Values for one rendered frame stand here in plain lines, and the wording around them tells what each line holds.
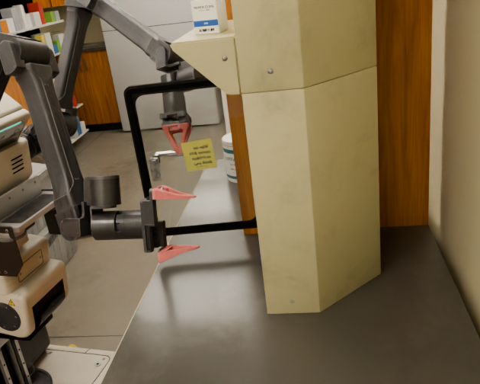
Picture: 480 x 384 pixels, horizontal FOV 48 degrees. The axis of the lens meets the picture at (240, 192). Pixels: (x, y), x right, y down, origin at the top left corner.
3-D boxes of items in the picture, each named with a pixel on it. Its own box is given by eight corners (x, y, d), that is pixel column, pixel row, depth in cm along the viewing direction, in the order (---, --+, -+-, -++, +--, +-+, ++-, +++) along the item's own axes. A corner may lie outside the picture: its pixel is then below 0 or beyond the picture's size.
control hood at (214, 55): (257, 62, 125) (252, 17, 121) (241, 94, 95) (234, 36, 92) (208, 66, 127) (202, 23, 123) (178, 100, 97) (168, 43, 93)
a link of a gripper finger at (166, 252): (193, 224, 100) (144, 226, 101) (196, 262, 100) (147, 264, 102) (201, 218, 106) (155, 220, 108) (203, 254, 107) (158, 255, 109)
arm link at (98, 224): (98, 238, 109) (86, 242, 104) (96, 204, 109) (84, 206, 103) (131, 236, 108) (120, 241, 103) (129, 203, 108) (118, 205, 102)
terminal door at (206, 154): (267, 227, 140) (251, 72, 125) (152, 237, 142) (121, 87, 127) (267, 225, 141) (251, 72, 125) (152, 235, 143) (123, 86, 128)
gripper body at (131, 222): (148, 199, 101) (111, 201, 102) (153, 253, 102) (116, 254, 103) (159, 195, 107) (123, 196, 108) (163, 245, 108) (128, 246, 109)
